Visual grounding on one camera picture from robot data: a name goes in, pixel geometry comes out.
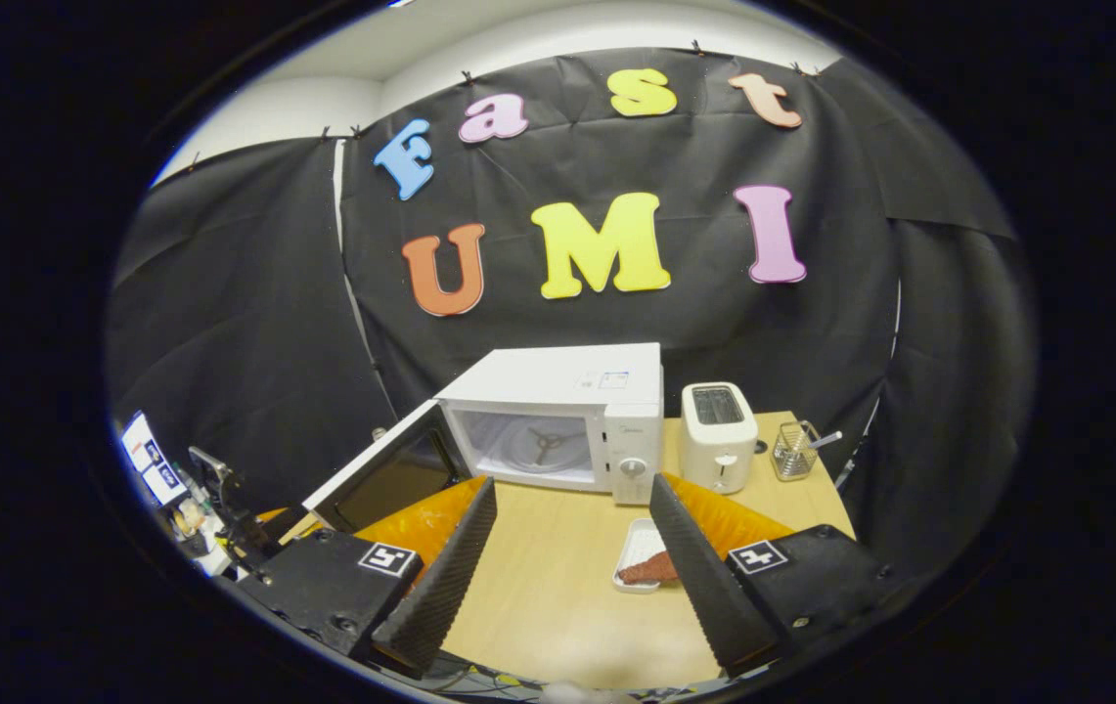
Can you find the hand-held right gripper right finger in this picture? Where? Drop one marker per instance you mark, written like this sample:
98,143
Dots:
704,587

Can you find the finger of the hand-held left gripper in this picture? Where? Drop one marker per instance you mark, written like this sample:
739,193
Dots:
274,513

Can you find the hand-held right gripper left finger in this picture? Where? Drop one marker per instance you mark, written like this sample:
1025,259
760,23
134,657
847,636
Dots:
440,587

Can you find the brown food piece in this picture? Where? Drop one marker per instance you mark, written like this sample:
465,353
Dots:
650,569

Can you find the white microwave oven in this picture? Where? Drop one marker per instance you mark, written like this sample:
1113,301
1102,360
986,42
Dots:
558,376

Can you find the white rectangular dish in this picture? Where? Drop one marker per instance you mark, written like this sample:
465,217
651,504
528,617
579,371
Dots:
638,536

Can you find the white box with blue labels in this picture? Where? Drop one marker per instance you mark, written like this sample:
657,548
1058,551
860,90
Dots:
152,460

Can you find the white toaster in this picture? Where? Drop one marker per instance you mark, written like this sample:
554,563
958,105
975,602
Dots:
719,450

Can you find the black backdrop cloth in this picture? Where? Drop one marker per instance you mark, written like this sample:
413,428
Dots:
694,323

